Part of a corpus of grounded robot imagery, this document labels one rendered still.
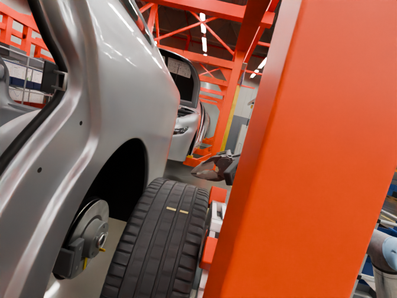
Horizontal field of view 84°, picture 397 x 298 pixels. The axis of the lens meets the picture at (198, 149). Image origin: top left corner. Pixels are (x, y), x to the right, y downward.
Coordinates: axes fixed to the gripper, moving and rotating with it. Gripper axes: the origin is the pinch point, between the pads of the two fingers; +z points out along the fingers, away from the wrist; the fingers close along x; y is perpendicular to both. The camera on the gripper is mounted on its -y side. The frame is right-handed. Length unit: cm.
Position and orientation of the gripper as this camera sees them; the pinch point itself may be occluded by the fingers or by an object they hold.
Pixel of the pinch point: (194, 173)
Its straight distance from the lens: 76.8
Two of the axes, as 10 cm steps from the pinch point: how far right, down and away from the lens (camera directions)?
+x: -2.6, -9.3, -2.6
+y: 1.0, -2.9, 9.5
